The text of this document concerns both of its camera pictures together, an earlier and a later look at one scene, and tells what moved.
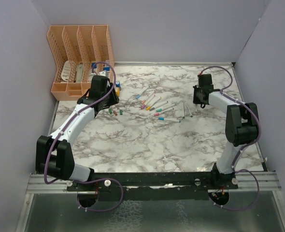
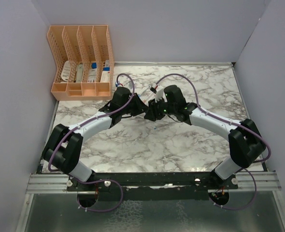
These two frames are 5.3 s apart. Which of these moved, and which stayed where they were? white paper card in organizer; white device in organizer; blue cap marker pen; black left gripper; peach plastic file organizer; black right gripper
Moved: black left gripper; black right gripper
Stayed: peach plastic file organizer; blue cap marker pen; white paper card in organizer; white device in organizer
